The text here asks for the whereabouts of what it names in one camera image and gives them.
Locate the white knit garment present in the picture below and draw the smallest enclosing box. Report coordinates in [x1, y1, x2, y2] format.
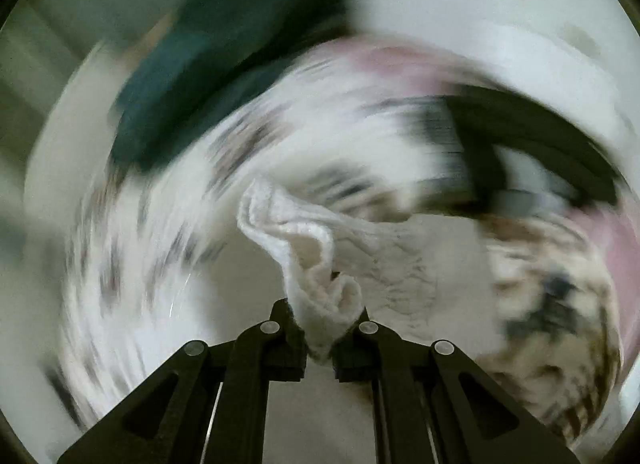
[236, 179, 504, 361]

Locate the floral bed cover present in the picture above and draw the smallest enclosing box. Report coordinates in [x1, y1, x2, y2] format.
[51, 48, 622, 444]

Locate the dark green folded blanket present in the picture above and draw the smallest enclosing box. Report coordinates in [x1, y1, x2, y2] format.
[111, 0, 350, 171]

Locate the white curved headboard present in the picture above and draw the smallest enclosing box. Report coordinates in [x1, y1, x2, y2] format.
[355, 0, 639, 157]

